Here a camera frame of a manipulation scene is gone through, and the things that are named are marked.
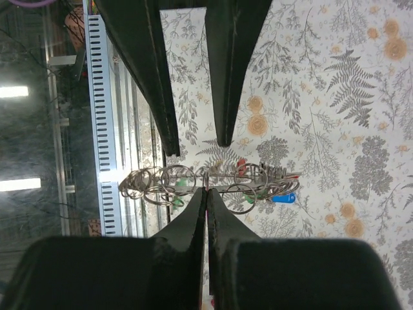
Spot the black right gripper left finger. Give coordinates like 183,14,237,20
1,188,207,309

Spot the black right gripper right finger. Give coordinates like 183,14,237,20
206,189,401,309

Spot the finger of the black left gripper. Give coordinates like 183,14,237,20
96,0,180,156
205,0,272,147

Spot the large keyring with many rings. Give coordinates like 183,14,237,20
119,159,301,215

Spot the white slotted cable duct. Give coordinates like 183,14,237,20
85,14,123,236

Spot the aluminium front rail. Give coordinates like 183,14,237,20
108,43,168,238

